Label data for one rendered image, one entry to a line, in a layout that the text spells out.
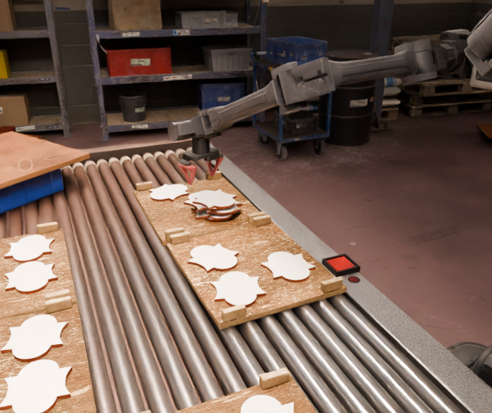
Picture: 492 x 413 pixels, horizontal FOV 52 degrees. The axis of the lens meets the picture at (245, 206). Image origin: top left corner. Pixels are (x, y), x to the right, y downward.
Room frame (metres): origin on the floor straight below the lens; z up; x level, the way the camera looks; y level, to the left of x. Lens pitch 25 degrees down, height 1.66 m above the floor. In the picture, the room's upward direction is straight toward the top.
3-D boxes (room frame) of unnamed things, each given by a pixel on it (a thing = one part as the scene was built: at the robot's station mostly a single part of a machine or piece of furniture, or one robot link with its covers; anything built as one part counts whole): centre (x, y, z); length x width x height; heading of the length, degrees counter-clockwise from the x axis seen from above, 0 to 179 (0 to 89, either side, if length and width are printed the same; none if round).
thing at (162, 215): (1.56, 0.17, 0.93); 0.41 x 0.35 x 0.02; 23
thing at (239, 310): (0.94, 0.03, 0.95); 0.06 x 0.02 x 0.03; 115
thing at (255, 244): (1.18, -0.01, 0.93); 0.41 x 0.35 x 0.02; 25
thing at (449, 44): (1.40, -0.54, 1.45); 0.09 x 0.08 x 0.12; 37
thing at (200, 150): (1.51, 0.14, 1.16); 0.10 x 0.07 x 0.07; 138
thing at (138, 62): (5.58, 1.16, 0.78); 0.66 x 0.45 x 0.28; 107
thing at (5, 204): (1.68, 0.88, 0.97); 0.31 x 0.31 x 0.10; 55
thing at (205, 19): (5.77, 0.43, 1.16); 0.60 x 0.40 x 0.15; 109
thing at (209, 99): (5.86, 0.29, 0.32); 0.50 x 0.41 x 0.37; 103
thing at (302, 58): (4.89, -0.47, 0.96); 0.50 x 0.38 x 0.21; 32
